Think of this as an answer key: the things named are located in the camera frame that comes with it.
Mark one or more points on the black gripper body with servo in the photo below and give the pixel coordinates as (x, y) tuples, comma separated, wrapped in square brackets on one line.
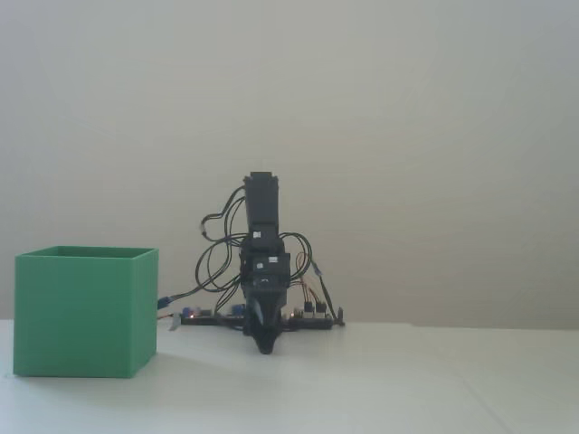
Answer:
[(271, 276)]

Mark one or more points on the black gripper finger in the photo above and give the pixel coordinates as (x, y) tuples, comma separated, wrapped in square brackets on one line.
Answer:
[(252, 321), (275, 321)]

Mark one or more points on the green plastic bin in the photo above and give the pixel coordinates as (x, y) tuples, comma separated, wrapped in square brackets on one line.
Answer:
[(77, 312)]

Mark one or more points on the green circuit board with connectors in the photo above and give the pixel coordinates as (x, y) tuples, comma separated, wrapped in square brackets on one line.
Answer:
[(312, 316)]

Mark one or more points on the blue controller circuit board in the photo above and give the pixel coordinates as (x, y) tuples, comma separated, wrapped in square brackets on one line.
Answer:
[(199, 316)]

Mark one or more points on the grey tape strip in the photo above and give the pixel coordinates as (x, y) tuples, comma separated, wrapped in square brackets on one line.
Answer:
[(174, 322)]

